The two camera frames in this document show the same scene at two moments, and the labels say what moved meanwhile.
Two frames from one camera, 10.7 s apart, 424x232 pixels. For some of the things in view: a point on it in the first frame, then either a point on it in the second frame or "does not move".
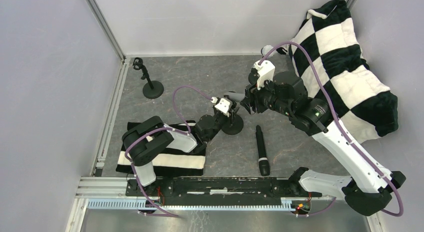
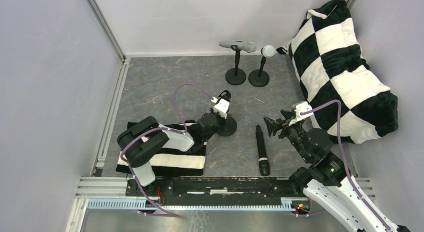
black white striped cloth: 173,162 does not move
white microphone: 266,49 does not move
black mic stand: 235,124 to 236,76
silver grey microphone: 235,97 to 249,46
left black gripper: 230,112 does not move
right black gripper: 249,100 to 281,124
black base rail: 229,188 does not move
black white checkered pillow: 362,102 does not move
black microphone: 264,164 does not move
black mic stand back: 152,90 to 226,127
